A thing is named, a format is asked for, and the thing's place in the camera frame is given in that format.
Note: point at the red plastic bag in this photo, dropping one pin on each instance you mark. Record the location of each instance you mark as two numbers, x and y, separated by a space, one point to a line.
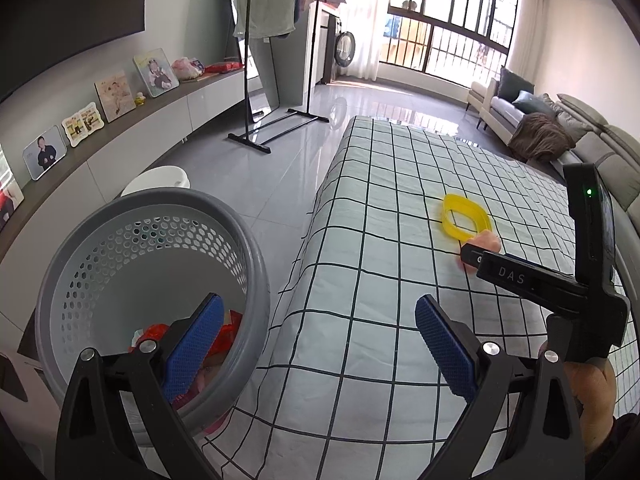
230 335

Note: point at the red flat packet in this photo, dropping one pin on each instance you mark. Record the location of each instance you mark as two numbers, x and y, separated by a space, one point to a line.
225 66

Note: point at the cream sofa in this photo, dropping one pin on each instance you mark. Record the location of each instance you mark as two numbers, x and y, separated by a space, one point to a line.
500 110

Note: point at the black balcony window frame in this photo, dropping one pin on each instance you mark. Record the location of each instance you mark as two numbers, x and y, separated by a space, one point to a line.
450 25

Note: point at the pale green towel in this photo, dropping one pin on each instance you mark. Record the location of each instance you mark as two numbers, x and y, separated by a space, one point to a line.
265 5

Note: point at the wavy edged photo frame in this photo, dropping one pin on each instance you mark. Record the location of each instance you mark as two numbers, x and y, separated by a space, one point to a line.
82 122

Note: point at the white checked bed sheet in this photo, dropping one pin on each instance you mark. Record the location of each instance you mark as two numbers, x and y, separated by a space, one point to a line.
375 260

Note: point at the blue grey cushion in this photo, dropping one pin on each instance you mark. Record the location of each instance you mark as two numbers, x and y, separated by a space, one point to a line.
532 104

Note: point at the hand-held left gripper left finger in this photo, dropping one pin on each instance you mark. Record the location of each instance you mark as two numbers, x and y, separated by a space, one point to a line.
195 345

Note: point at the pink plastic bag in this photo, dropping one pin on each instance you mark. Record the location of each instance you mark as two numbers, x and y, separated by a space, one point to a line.
187 69

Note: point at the pale pink soft object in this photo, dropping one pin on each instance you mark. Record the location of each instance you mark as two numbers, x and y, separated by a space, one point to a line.
487 242

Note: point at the red clothes family photo frame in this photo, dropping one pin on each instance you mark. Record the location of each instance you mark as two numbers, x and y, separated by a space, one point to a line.
7 195

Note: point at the beige drawing photo frame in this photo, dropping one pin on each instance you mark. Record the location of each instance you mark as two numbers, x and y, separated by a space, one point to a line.
115 92

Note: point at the white round stool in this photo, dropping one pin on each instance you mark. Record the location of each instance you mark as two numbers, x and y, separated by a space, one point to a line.
160 177

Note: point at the dark suit portrait photo frame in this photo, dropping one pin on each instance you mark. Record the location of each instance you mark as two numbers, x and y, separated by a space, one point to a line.
44 152

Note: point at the black clothes rack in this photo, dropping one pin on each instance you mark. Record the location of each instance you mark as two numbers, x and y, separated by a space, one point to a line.
245 110

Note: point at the white sheer curtain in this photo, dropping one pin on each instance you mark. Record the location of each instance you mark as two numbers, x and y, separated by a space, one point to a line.
370 20

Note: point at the grey perforated plastic basket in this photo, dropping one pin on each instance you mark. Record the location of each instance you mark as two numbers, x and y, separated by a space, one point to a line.
100 270

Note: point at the grey tall cabinet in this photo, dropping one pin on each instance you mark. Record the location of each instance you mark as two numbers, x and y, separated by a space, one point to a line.
295 60

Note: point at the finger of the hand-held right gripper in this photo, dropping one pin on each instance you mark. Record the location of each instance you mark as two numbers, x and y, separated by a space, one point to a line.
525 280
469 255

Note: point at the long white media cabinet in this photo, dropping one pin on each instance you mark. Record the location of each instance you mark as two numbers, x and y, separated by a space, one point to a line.
150 125

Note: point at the grey sofa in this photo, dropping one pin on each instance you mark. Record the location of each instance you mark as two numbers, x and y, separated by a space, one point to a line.
595 145

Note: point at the child portrait photo frame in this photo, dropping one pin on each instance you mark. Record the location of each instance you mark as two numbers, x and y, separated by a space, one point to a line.
156 72

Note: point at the brown throw blanket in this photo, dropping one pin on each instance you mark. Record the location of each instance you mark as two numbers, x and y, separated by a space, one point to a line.
540 137

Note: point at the person's right hand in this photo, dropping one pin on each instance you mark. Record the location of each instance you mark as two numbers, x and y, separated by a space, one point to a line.
590 390

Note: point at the small yellow figurine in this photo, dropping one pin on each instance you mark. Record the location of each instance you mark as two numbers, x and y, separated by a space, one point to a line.
140 99

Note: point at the black television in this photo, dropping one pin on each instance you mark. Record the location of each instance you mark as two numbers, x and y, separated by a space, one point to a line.
65 10

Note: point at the dark grey cushion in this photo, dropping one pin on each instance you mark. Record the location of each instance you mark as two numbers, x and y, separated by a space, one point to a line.
515 82

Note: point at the washing machine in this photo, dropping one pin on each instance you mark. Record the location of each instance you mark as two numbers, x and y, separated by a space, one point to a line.
345 50

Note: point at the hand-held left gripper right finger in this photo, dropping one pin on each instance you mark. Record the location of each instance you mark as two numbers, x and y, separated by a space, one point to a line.
445 345

